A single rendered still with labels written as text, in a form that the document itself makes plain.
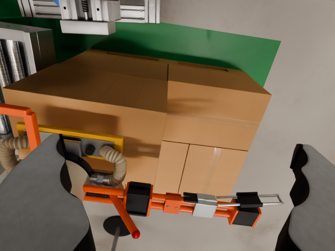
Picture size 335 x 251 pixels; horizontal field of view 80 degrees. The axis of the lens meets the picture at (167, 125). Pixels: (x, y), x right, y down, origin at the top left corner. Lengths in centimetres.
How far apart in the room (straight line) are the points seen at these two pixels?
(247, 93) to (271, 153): 115
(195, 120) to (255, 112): 36
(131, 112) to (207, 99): 55
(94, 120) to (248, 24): 130
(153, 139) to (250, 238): 267
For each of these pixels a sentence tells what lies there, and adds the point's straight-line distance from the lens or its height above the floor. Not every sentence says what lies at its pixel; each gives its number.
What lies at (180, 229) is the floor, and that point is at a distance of 296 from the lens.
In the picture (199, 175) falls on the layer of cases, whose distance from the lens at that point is 150.
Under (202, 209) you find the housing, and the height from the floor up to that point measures 120.
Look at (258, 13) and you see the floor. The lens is 174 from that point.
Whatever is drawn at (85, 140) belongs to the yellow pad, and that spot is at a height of 108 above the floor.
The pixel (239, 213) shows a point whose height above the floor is 121.
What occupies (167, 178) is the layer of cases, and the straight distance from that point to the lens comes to 151.
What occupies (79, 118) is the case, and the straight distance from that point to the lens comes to 85.
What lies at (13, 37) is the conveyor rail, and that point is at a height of 59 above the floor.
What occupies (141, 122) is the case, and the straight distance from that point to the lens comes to 78.
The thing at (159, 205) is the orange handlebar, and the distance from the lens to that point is 70.
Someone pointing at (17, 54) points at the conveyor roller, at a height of 54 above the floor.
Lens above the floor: 163
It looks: 61 degrees down
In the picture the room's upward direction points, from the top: 178 degrees counter-clockwise
